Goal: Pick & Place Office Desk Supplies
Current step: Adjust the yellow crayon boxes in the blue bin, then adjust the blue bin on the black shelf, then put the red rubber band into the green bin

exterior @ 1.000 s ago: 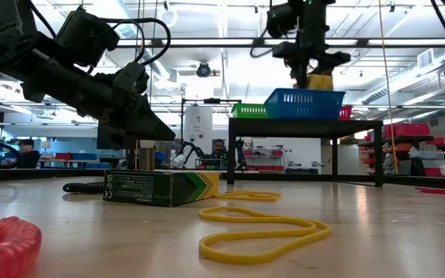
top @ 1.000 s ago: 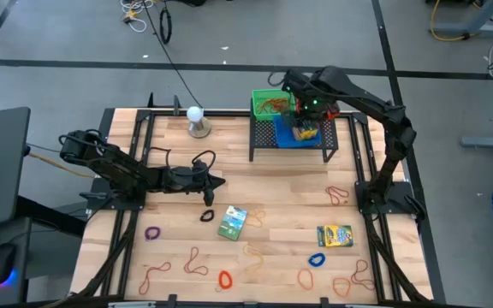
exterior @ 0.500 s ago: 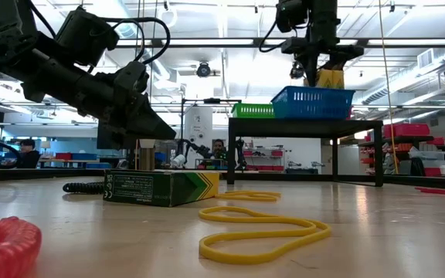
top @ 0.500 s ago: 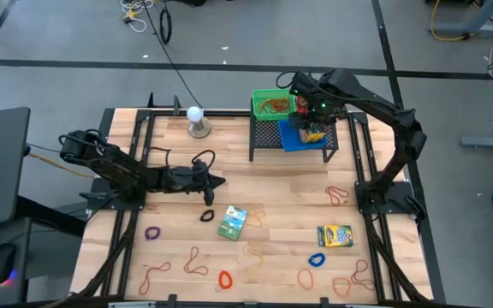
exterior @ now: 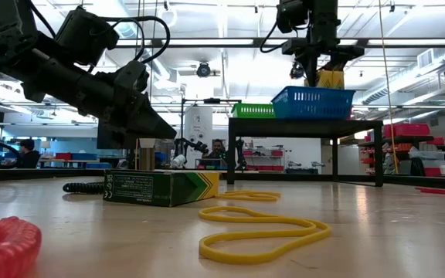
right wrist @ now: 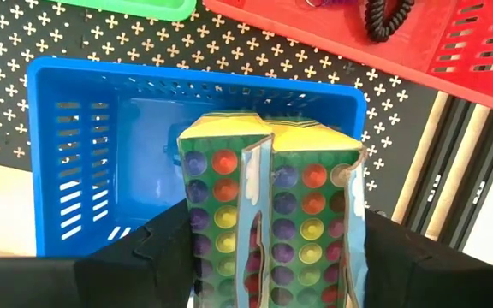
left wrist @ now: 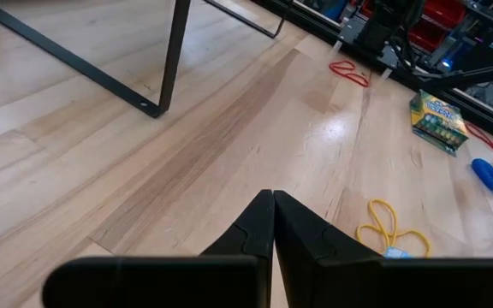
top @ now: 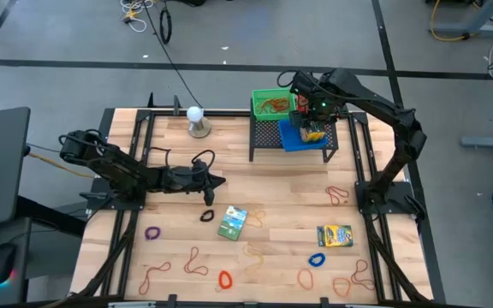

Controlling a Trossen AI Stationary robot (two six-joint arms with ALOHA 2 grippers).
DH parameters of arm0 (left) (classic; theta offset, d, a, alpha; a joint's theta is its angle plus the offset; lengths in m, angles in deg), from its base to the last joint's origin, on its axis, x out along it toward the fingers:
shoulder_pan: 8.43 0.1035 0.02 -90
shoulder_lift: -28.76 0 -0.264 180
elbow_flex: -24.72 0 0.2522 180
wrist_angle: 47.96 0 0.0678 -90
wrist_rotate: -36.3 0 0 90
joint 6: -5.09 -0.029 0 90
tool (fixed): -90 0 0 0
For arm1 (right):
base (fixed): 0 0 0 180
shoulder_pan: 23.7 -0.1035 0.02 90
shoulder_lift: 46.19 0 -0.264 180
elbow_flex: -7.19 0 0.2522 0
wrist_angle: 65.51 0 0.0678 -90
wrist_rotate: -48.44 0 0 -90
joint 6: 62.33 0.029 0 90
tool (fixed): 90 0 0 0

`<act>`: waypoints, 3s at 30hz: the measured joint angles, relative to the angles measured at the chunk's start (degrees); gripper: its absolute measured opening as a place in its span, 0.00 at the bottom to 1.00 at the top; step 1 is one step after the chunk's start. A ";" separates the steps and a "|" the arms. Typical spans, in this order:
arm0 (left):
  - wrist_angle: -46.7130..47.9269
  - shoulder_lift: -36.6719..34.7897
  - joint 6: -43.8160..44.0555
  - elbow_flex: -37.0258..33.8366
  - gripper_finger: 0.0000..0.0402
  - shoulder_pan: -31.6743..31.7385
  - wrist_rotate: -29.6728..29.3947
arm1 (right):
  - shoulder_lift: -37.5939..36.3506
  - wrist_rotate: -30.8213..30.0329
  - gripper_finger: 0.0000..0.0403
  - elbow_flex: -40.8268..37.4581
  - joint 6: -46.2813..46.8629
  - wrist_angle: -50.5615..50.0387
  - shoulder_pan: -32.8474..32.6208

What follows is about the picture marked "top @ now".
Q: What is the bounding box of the coiled black floor cable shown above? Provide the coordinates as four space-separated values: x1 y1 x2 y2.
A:
158 0 175 45

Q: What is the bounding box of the yellow rubber band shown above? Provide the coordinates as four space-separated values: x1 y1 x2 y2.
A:
254 97 276 112
244 207 268 229
242 240 268 276

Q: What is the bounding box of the green plastic mesh basket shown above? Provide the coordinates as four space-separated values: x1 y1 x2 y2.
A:
250 87 298 122

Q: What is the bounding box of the yellow arm supply cable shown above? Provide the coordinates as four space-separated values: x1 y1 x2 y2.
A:
27 149 98 181

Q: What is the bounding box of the yellow green marker box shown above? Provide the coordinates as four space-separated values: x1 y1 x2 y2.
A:
315 223 355 249

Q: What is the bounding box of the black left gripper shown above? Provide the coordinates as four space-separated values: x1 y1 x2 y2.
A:
163 162 227 193

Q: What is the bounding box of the green crayon box landscape print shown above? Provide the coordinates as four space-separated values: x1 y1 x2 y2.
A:
217 204 249 242

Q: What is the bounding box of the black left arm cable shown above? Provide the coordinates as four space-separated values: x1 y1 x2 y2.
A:
146 146 217 173

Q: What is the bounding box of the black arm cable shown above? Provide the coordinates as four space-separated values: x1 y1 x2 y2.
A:
276 68 300 89
146 146 217 173

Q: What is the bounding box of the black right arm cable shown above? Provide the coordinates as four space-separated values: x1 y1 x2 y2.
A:
276 68 300 89

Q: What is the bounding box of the blue plastic mesh basket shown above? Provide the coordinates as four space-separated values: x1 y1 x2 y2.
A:
276 118 330 153

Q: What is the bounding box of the silver metal bracket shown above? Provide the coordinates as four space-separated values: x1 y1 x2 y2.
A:
106 300 158 308

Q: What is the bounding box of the white light bulb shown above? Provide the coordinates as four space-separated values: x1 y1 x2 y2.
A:
186 105 205 126

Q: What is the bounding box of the grey desk foot bar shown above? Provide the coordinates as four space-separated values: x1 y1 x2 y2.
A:
460 135 493 150

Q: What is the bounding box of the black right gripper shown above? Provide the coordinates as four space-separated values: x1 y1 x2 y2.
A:
289 92 342 129

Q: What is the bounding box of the grey side desk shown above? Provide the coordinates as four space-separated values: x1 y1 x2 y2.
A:
0 194 87 308

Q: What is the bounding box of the grey desk base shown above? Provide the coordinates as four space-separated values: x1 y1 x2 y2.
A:
431 0 493 39

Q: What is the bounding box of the white floor cable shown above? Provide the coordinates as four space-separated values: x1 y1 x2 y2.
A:
119 0 157 34

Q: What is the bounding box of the black lamp floor cable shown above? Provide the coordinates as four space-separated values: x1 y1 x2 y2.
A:
142 0 205 110

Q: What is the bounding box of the yellow floor cable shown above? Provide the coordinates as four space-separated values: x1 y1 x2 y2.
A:
429 0 472 44

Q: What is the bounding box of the orange coil hair tie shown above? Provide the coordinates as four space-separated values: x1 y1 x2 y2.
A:
217 269 235 291

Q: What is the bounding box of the yellow crayon box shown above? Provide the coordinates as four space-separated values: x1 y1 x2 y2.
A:
300 121 328 144

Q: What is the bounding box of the orange rubber band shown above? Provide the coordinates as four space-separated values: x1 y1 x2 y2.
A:
296 267 316 291
331 276 353 299

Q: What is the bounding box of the black perforated metal shelf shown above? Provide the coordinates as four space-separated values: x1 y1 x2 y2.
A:
248 110 340 164

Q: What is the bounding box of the black computer mouse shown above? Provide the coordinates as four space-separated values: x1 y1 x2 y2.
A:
0 242 18 287

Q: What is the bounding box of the blue coil hair tie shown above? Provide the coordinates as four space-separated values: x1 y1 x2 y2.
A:
307 252 328 269

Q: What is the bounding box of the purple coil hair tie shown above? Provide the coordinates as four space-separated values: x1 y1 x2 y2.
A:
144 225 163 241

